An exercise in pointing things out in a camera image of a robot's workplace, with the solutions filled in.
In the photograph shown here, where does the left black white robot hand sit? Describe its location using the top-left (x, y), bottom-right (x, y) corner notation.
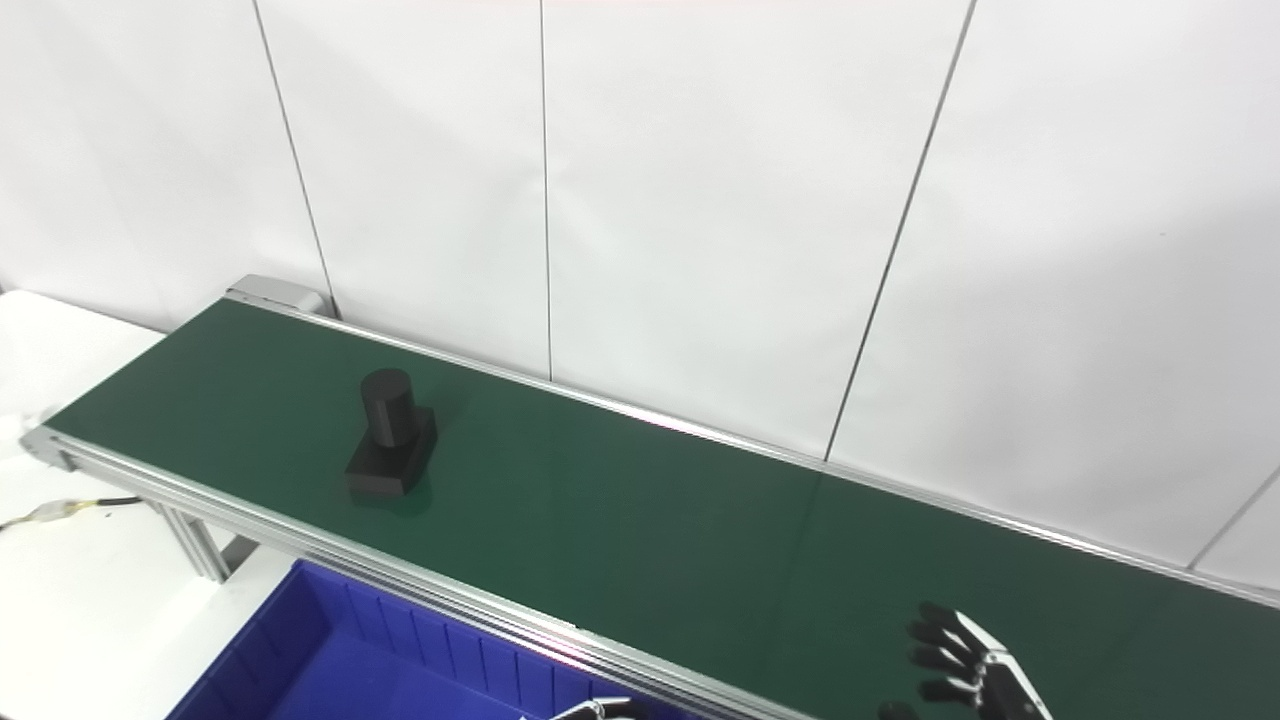
top-left (545, 697), bottom-right (651, 720)

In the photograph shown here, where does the blue plastic bin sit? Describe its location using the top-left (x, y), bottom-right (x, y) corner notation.
top-left (165, 558), bottom-right (701, 720)

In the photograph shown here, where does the green conveyor belt aluminium frame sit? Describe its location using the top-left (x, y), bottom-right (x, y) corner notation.
top-left (20, 275), bottom-right (1280, 720)

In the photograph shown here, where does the aluminium conveyor leg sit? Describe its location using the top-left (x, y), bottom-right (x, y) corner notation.
top-left (150, 500), bottom-right (263, 584)

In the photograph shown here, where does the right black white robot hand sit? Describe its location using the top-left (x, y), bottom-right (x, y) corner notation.
top-left (878, 601), bottom-right (1053, 720)

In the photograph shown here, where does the black cylinder-on-block part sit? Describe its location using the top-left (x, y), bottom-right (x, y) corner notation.
top-left (345, 368), bottom-right (439, 499)

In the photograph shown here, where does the yellow white floor cable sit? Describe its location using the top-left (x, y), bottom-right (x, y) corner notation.
top-left (0, 495), bottom-right (143, 531)

